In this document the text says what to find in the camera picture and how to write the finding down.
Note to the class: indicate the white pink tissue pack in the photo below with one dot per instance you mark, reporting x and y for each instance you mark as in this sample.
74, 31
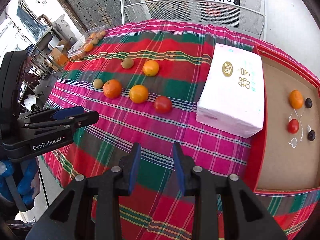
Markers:
233, 97

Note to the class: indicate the red cardboard box tray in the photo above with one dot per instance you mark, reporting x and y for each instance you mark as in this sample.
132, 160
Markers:
280, 162

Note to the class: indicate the white metal mesh rack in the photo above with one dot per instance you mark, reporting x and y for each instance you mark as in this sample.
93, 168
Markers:
248, 18

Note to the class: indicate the dark plum front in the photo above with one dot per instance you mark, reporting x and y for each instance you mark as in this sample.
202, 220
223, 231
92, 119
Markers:
308, 103

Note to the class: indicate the clear plastic fruit bag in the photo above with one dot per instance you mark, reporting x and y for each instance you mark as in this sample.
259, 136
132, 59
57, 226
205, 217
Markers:
87, 42

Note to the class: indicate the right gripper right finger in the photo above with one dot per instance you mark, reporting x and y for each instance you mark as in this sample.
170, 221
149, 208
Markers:
244, 217

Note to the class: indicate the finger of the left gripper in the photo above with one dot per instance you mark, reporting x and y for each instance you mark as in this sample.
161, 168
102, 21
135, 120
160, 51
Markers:
54, 130
47, 114

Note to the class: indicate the yellow orange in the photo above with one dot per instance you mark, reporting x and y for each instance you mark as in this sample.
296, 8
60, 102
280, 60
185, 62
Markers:
139, 94
151, 68

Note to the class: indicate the deep orange mandarin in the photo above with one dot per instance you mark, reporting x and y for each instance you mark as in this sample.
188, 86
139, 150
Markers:
112, 89

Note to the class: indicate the blue gloved left hand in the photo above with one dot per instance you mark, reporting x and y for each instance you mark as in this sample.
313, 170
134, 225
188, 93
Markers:
28, 187

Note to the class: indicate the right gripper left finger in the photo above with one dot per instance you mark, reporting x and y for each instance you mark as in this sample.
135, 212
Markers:
88, 208

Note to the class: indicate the small green kiwi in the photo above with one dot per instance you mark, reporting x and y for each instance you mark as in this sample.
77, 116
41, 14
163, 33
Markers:
98, 83

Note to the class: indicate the plaid tablecloth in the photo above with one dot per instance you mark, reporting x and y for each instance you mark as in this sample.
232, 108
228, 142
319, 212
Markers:
184, 51

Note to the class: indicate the small red tomato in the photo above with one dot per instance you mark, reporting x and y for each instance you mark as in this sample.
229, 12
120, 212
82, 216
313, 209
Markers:
293, 126

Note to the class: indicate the dark plum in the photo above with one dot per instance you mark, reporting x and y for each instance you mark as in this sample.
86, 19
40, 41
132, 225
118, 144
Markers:
308, 103
311, 135

